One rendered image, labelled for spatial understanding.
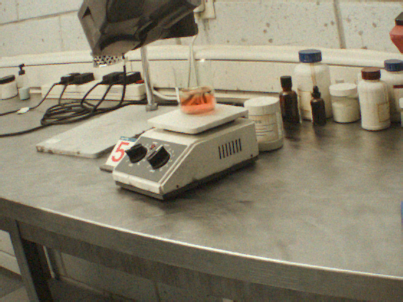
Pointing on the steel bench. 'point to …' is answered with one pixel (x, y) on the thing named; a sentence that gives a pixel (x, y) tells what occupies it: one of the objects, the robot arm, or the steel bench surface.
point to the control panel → (144, 169)
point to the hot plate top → (185, 124)
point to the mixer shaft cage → (105, 60)
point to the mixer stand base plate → (103, 131)
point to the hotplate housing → (198, 157)
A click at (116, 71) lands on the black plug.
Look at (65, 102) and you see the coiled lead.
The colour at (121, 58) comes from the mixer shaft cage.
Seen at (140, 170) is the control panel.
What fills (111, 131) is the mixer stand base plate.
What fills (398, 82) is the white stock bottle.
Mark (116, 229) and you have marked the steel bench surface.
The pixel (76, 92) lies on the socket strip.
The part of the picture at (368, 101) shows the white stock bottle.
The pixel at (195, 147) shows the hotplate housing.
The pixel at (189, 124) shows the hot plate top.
